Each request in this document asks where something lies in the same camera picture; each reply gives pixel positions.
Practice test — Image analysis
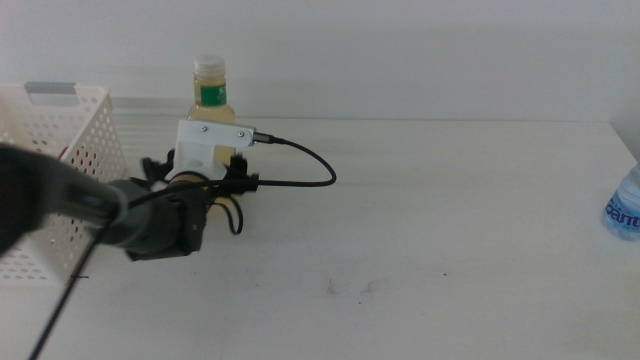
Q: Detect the yellow liquid bottle white cap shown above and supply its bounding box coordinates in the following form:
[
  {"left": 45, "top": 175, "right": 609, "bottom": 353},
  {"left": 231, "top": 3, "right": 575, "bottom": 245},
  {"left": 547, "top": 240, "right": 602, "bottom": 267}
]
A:
[{"left": 187, "top": 54, "right": 239, "bottom": 229}]

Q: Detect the clear water bottle blue label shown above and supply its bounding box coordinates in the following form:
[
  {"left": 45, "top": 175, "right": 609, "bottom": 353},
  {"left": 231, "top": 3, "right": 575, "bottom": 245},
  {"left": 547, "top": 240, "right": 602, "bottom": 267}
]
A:
[{"left": 601, "top": 162, "right": 640, "bottom": 242}]

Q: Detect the white perforated plastic basket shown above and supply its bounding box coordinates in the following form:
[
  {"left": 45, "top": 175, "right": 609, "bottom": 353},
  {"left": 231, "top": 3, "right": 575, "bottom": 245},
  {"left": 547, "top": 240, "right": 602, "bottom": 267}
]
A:
[{"left": 0, "top": 81, "right": 129, "bottom": 287}]

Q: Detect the thin black cable loop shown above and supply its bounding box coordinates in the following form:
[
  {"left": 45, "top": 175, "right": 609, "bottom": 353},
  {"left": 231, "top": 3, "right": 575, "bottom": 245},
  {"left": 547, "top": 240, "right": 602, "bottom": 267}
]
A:
[{"left": 214, "top": 193, "right": 245, "bottom": 236}]

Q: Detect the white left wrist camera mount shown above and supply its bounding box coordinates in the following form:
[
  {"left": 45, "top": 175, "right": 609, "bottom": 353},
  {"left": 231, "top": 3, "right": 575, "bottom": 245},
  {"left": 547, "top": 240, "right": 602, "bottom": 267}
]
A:
[{"left": 164, "top": 118, "right": 257, "bottom": 184}]

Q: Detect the black braided camera cable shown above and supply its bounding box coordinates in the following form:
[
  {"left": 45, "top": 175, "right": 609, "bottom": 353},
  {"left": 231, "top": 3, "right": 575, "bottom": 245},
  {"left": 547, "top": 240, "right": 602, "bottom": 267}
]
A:
[{"left": 27, "top": 132, "right": 338, "bottom": 360}]

